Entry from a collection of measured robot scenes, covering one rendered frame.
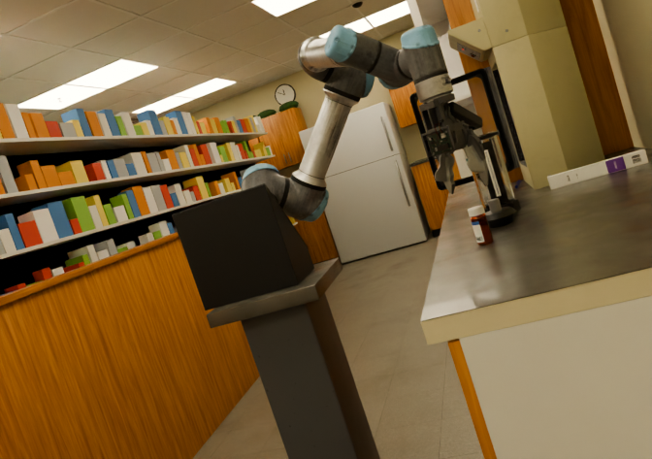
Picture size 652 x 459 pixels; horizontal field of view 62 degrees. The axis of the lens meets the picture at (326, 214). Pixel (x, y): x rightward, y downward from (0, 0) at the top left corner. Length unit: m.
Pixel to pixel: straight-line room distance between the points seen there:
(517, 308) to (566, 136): 1.12
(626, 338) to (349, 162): 6.13
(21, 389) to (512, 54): 2.10
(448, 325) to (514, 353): 0.10
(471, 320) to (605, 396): 0.22
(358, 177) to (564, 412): 6.09
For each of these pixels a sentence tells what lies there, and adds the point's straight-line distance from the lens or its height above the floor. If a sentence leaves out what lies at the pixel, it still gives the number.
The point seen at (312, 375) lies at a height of 0.69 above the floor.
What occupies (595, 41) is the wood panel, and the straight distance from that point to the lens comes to 2.29.
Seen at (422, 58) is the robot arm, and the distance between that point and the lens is 1.20.
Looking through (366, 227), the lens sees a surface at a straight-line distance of 6.95.
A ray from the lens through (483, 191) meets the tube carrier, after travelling 1.56.
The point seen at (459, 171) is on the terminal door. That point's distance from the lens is 2.20.
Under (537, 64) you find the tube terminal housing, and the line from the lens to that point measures 1.88.
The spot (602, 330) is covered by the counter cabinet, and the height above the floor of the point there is 0.87.
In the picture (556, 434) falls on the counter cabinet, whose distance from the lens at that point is 0.95.
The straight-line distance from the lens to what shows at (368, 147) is 6.83.
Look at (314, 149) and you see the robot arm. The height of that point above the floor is 1.28.
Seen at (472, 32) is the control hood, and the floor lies 1.48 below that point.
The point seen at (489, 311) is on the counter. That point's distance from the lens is 0.86.
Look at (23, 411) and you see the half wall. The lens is 2.43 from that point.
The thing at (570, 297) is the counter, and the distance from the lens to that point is 0.87.
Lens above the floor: 1.20
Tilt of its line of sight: 4 degrees down
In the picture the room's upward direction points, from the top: 18 degrees counter-clockwise
